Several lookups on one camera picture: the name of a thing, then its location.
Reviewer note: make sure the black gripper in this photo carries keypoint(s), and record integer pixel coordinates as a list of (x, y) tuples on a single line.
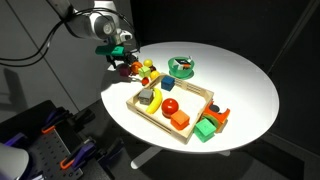
[(120, 59)]

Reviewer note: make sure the pink block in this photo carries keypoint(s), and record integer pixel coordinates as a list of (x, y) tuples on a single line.
[(125, 70)]

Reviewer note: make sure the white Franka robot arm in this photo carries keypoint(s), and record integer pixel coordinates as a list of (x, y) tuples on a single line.
[(86, 26)]

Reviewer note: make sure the grey block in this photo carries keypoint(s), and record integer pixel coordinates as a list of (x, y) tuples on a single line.
[(145, 96)]

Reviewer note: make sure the blue block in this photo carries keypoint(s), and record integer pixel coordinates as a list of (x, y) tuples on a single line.
[(168, 83)]

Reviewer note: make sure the orange block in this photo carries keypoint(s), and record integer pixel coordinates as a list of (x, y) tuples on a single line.
[(180, 120)]

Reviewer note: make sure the wooden slatted tray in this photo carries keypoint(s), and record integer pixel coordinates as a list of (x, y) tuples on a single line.
[(196, 96)]

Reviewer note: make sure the green block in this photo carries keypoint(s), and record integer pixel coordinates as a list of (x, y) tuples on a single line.
[(204, 130)]

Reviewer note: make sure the orange toy fruit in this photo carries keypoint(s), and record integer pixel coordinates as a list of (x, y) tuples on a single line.
[(136, 68)]

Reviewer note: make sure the yellow toy lemon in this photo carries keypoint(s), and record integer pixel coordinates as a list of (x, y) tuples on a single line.
[(148, 63)]

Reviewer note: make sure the small red-orange toy fruit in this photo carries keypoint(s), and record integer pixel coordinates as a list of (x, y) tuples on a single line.
[(145, 81)]

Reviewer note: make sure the dark purple toy plum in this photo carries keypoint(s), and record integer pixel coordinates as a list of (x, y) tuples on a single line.
[(153, 68)]

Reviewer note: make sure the yellow toy ball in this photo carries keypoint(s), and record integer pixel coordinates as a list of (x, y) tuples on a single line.
[(155, 74)]

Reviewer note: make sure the yellow toy banana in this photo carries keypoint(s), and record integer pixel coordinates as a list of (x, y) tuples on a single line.
[(156, 101)]

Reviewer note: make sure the green bowl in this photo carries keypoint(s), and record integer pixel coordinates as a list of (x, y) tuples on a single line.
[(181, 73)]

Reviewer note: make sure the black white box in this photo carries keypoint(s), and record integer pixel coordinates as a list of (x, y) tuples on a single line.
[(183, 63)]

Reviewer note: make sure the red toy tomato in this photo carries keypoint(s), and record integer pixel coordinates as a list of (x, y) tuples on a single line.
[(170, 107)]

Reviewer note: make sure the white table leg base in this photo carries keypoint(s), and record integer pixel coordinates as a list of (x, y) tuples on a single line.
[(143, 160)]

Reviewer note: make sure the purple clamp with orange tip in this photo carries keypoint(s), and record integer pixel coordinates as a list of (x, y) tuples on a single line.
[(81, 153), (48, 129)]

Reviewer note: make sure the orange rainbow arch toy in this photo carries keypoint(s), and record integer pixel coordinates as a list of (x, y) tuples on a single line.
[(220, 116)]

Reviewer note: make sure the perforated metal breadboard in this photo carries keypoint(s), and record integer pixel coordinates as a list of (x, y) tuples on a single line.
[(50, 153)]

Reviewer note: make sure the white rounded housing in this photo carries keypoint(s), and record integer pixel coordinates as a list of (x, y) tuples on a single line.
[(11, 163)]

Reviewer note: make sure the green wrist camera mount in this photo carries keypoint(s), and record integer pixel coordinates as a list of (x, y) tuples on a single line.
[(110, 50)]

